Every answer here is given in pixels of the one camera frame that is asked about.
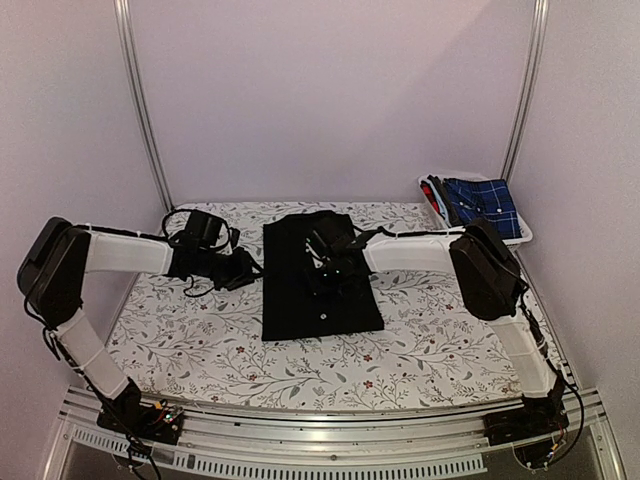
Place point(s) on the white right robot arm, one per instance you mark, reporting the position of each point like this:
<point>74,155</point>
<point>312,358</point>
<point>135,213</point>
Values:
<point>488,276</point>

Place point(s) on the blue plaid shirt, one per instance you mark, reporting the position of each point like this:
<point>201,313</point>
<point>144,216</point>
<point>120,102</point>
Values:
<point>489,199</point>

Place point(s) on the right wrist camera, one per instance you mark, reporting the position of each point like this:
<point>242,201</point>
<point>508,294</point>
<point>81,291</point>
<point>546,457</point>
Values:
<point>325,243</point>

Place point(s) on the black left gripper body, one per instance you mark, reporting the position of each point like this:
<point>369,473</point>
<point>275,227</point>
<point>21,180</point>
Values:
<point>226,275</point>

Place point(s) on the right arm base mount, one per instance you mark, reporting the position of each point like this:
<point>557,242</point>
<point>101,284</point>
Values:
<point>536,417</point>

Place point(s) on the floral white tablecloth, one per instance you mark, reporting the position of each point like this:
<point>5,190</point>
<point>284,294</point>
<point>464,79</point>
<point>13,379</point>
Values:
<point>431,352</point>

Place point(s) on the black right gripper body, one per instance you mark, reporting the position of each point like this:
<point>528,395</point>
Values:
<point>332,280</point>

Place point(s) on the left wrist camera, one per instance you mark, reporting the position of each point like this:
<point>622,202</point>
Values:
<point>205,231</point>

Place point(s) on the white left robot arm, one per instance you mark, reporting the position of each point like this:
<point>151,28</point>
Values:
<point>66,260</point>

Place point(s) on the left aluminium corner post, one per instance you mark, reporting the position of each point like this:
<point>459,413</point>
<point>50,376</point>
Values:
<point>130,57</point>

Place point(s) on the right aluminium corner post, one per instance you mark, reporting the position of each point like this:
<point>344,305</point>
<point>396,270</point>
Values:
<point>527,90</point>

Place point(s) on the light blue folded shirt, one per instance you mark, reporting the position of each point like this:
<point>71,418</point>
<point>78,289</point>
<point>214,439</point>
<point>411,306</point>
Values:
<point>443,211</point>

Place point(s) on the white plastic laundry basket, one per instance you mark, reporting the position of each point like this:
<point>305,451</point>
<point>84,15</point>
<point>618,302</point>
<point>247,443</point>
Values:
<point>437,219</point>

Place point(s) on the dark grey folded shirt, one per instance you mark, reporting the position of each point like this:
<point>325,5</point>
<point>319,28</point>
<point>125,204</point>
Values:
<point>452,215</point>

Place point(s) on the aluminium corner post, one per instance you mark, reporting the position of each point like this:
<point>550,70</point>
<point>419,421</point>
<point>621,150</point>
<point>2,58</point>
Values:
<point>527,90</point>
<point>130,57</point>

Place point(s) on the black long sleeve shirt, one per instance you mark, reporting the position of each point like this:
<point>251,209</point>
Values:
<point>290,311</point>

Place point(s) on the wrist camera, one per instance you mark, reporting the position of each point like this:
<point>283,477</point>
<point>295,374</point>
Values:
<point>325,243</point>
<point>205,231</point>

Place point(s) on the red black plaid shirt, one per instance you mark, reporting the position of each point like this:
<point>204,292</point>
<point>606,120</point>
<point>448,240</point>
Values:
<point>429,194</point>

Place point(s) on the aluminium front rail frame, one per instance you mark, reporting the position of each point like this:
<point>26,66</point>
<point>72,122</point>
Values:
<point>225,442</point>

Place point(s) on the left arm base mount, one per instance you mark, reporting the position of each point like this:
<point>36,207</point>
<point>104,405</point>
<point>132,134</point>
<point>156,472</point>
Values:
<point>126,414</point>

